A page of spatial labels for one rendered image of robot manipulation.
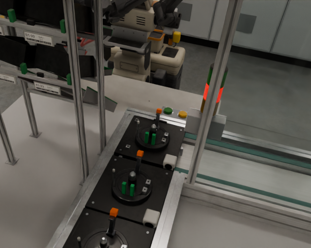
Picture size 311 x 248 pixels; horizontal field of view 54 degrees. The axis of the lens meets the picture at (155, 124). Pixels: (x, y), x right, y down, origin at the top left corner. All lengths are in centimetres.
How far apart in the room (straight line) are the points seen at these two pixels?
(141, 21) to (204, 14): 241
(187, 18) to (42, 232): 348
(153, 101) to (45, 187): 72
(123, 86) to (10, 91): 180
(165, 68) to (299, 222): 137
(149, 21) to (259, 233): 120
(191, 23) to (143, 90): 259
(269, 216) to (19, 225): 87
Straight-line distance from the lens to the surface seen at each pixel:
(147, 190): 104
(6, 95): 329
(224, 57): 80
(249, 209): 118
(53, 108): 159
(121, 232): 98
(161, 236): 100
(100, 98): 114
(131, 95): 166
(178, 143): 124
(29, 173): 130
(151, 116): 138
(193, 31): 423
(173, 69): 216
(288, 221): 122
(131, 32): 181
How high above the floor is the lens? 182
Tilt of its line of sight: 40 degrees down
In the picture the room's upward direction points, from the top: 6 degrees clockwise
